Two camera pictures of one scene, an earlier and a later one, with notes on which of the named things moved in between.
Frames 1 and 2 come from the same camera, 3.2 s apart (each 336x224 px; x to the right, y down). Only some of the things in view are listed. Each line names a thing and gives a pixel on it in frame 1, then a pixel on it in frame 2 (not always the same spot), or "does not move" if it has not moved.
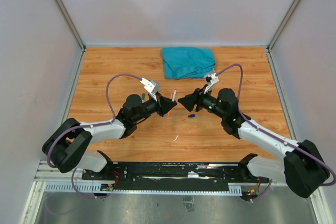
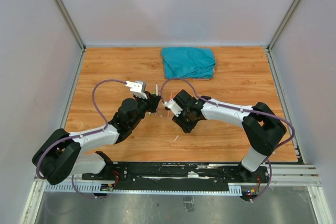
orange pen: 168,113 does not move
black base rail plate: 174,176 does not move
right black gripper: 190,100 to 186,127
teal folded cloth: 188,63 does not move
